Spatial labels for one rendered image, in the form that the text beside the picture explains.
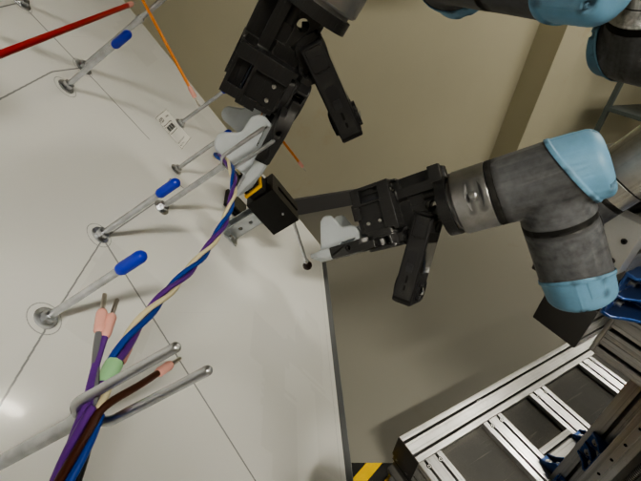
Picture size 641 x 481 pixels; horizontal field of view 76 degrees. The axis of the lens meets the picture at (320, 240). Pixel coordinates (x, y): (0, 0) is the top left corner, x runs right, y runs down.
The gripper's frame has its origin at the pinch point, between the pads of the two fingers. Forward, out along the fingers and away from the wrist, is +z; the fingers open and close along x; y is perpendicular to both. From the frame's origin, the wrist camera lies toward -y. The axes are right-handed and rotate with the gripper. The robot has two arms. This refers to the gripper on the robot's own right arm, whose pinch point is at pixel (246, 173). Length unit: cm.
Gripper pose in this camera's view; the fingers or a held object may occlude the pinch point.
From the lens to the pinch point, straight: 51.5
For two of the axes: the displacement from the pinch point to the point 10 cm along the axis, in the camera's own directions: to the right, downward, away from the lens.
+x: 1.0, 6.0, -8.0
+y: -8.4, -3.8, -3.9
